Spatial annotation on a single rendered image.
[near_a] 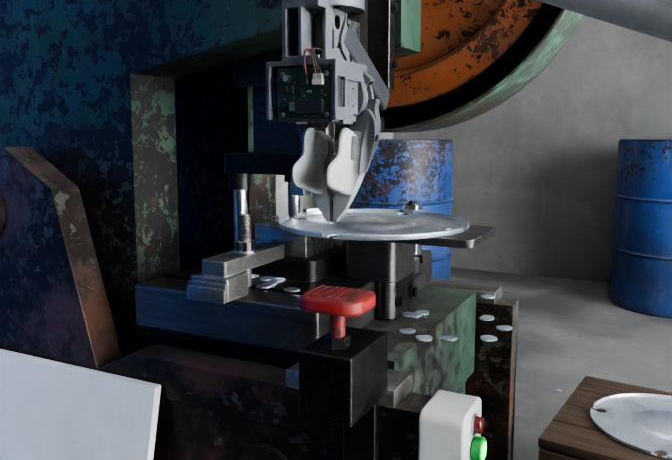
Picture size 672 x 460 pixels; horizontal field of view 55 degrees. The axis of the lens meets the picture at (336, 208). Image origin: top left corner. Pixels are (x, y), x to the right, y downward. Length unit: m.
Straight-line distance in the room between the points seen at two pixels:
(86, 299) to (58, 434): 0.19
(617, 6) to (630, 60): 3.46
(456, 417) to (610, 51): 3.65
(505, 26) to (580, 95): 2.98
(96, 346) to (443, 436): 0.52
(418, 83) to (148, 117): 0.56
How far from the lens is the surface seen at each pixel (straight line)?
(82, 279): 1.01
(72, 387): 1.02
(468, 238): 0.89
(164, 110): 1.04
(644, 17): 0.78
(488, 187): 4.34
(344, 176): 0.61
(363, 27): 1.06
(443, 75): 1.30
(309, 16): 0.60
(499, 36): 1.28
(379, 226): 0.93
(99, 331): 1.01
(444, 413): 0.73
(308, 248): 0.97
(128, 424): 0.96
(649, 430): 1.43
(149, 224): 1.02
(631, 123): 4.21
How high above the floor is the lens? 0.92
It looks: 7 degrees down
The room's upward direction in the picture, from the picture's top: straight up
